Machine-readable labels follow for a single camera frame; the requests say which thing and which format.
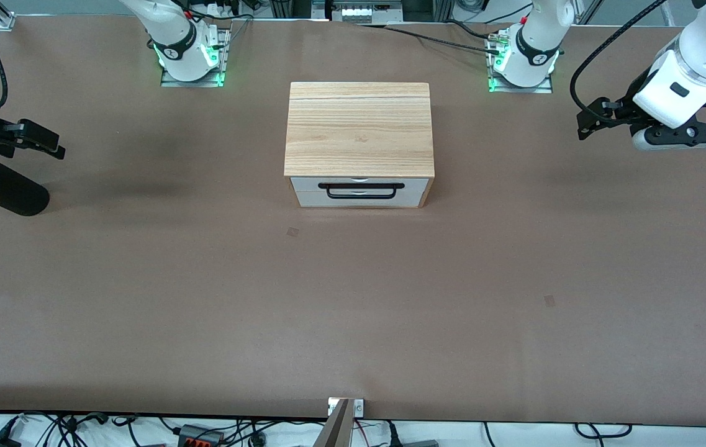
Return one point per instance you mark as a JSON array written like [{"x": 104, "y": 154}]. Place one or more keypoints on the black adapter with orange buttons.
[{"x": 200, "y": 436}]

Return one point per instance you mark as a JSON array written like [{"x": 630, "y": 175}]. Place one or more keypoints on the white power strip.
[{"x": 359, "y": 11}]

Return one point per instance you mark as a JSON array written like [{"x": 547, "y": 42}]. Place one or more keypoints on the light wooden drawer cabinet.
[{"x": 359, "y": 130}]

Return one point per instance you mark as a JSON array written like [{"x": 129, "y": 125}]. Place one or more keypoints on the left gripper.
[{"x": 627, "y": 107}]

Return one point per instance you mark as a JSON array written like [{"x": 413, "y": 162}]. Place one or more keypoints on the black vase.
[{"x": 11, "y": 192}]

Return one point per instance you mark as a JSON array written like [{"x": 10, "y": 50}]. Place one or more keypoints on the grey box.
[{"x": 418, "y": 444}]

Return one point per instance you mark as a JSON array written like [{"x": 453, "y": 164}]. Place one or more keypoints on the grey metal bar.
[{"x": 337, "y": 431}]

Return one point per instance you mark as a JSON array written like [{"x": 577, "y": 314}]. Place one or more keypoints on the small metal edge bracket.
[{"x": 359, "y": 408}]

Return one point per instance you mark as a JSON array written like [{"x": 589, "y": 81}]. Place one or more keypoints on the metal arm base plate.
[
  {"x": 194, "y": 83},
  {"x": 542, "y": 89}
]

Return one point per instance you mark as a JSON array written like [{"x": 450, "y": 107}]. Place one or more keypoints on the aluminium corner post bracket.
[{"x": 10, "y": 18}]

